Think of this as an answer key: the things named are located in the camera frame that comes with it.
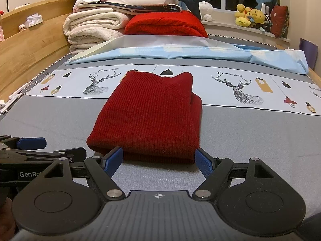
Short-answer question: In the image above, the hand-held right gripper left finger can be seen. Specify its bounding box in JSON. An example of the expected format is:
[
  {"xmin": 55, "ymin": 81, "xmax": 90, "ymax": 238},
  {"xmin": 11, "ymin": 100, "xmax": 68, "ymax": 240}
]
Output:
[{"xmin": 38, "ymin": 147, "xmax": 126, "ymax": 202}]

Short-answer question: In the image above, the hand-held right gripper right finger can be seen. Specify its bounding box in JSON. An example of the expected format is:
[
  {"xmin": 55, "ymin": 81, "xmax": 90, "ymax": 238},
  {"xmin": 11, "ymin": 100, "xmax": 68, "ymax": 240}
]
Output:
[{"xmin": 193, "ymin": 148, "xmax": 281, "ymax": 202}]

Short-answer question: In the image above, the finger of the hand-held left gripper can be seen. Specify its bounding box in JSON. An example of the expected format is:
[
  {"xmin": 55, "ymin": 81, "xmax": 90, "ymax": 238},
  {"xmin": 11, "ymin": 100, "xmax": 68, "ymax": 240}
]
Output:
[
  {"xmin": 0, "ymin": 148, "xmax": 87, "ymax": 164},
  {"xmin": 0, "ymin": 136, "xmax": 47, "ymax": 151}
]

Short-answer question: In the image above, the dark red knit sweater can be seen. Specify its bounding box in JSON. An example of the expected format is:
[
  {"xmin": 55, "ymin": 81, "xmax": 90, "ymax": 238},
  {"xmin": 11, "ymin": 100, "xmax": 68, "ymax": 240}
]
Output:
[{"xmin": 86, "ymin": 71, "xmax": 203, "ymax": 165}]

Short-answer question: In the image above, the cream folded quilt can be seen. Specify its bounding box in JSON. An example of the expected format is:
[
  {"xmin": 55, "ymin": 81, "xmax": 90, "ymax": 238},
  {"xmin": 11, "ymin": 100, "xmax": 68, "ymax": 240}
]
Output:
[
  {"xmin": 67, "ymin": 28, "xmax": 126, "ymax": 55},
  {"xmin": 63, "ymin": 10, "xmax": 131, "ymax": 37}
]

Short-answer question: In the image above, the light blue duvet cover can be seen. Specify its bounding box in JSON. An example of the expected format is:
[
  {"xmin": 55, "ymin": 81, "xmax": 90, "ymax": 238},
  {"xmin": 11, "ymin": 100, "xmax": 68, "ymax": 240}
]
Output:
[{"xmin": 65, "ymin": 35, "xmax": 309, "ymax": 75}]

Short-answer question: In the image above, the tissue packet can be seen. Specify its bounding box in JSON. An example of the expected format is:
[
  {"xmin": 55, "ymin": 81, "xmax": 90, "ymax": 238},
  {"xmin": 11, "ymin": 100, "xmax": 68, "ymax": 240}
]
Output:
[{"xmin": 24, "ymin": 14, "xmax": 44, "ymax": 29}]

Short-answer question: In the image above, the white window sill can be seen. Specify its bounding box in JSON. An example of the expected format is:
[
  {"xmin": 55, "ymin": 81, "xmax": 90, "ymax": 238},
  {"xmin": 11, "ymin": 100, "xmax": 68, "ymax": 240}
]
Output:
[{"xmin": 202, "ymin": 19, "xmax": 289, "ymax": 41}]

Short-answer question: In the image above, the red folded blanket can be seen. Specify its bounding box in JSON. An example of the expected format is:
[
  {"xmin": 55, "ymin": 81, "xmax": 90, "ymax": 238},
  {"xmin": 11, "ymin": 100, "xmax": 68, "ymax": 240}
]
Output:
[{"xmin": 124, "ymin": 10, "xmax": 209, "ymax": 39}]

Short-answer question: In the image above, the purple bag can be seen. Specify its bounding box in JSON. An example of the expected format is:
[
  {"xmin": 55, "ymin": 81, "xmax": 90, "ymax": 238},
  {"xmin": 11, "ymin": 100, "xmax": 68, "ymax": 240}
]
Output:
[{"xmin": 299, "ymin": 38, "xmax": 318, "ymax": 68}]

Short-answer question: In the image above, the yellow duck plush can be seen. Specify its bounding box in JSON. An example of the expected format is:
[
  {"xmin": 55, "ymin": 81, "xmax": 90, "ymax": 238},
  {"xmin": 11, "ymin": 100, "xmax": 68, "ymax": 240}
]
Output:
[{"xmin": 235, "ymin": 4, "xmax": 252, "ymax": 27}]

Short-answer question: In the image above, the white plush toy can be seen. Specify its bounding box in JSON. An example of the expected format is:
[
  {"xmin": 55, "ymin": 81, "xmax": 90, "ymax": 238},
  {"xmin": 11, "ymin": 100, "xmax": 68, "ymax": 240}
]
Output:
[{"xmin": 199, "ymin": 1, "xmax": 214, "ymax": 21}]

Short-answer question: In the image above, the black white striped plush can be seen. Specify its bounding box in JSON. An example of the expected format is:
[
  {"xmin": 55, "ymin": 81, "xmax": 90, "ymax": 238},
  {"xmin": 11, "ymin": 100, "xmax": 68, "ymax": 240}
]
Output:
[{"xmin": 263, "ymin": 15, "xmax": 273, "ymax": 32}]

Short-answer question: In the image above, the yellow round plush toy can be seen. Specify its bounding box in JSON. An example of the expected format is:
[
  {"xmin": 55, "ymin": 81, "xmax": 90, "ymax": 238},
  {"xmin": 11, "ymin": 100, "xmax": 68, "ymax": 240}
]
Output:
[{"xmin": 247, "ymin": 8, "xmax": 266, "ymax": 28}]

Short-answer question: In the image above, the dark red cushion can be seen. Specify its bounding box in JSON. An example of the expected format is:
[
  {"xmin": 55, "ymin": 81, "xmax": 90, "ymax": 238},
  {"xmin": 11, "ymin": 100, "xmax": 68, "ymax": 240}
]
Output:
[{"xmin": 270, "ymin": 4, "xmax": 290, "ymax": 39}]

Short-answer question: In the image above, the wooden bed frame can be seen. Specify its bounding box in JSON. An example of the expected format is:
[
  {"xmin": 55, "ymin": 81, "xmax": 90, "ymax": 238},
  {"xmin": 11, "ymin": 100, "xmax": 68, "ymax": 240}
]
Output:
[{"xmin": 0, "ymin": 0, "xmax": 321, "ymax": 101}]

